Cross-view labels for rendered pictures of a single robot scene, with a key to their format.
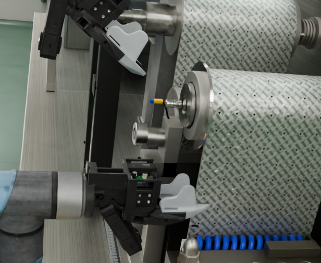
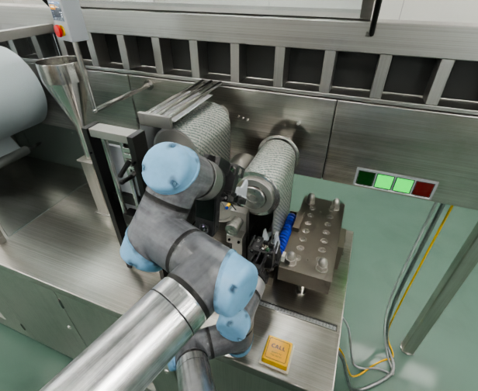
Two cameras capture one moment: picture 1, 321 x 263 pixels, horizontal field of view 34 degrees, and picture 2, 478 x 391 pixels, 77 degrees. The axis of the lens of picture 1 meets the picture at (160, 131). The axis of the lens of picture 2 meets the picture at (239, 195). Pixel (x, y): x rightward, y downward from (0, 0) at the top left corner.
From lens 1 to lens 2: 0.72 m
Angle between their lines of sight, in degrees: 48
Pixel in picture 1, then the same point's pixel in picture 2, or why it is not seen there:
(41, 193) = (254, 299)
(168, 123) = (242, 212)
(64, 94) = (19, 236)
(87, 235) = not seen: hidden behind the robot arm
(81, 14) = (230, 195)
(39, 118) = (40, 267)
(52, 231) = not seen: hidden behind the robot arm
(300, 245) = (299, 217)
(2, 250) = (245, 344)
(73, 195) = (261, 285)
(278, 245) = (297, 224)
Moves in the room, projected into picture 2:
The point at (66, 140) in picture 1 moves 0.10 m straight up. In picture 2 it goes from (88, 263) to (80, 243)
